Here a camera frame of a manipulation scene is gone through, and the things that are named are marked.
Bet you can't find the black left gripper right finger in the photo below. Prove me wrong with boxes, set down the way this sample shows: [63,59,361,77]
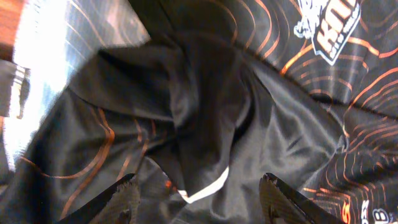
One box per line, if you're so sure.
[259,173,343,224]

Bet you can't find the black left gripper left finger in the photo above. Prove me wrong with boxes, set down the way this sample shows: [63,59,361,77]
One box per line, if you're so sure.
[58,174,141,224]

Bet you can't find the black orange-patterned jersey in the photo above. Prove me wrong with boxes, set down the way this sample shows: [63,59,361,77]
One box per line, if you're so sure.
[1,0,397,223]

